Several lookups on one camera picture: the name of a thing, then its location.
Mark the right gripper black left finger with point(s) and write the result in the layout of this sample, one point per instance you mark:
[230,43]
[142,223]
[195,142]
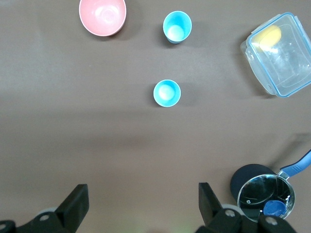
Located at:
[75,208]

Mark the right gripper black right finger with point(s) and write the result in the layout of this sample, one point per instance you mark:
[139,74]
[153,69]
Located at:
[210,208]

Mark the blue plastic cup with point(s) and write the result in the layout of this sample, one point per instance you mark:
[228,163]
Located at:
[177,25]
[167,93]

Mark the glass lid with blue knob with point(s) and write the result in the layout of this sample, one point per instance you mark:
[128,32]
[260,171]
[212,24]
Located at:
[257,191]

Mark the clear blue-rimmed plastic container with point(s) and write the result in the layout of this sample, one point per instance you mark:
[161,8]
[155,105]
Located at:
[286,68]

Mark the orange fruit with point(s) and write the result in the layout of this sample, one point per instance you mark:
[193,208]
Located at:
[268,37]

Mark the pink plastic bowl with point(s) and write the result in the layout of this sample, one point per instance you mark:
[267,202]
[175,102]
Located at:
[103,17]

